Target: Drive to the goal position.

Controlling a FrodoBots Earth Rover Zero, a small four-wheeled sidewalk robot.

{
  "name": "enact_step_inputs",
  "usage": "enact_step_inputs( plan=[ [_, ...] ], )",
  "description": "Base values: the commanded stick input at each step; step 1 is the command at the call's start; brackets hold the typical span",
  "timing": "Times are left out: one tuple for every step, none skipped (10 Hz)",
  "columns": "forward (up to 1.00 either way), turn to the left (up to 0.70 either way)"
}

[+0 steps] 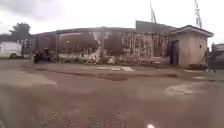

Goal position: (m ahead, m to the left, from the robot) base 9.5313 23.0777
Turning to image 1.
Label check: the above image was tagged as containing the long stained low building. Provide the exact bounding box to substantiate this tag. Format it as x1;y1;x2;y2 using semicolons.
21;20;178;66

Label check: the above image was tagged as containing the brown dirt road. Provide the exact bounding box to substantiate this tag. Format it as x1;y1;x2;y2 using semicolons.
0;58;224;128

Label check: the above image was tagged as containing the thin tall pole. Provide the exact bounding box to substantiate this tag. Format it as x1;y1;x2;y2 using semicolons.
149;0;158;24

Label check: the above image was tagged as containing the dark motorcycle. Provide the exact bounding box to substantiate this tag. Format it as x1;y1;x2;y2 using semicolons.
32;47;53;64

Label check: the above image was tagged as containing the small beige building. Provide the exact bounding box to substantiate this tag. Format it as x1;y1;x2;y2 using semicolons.
168;24;215;70

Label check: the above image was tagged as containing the dark tree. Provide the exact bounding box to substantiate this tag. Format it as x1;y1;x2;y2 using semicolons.
9;22;32;43

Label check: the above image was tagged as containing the lattice pole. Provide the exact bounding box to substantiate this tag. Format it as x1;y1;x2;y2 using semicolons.
193;0;203;29

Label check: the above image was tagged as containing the white vehicle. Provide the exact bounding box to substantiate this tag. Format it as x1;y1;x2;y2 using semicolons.
0;41;24;60

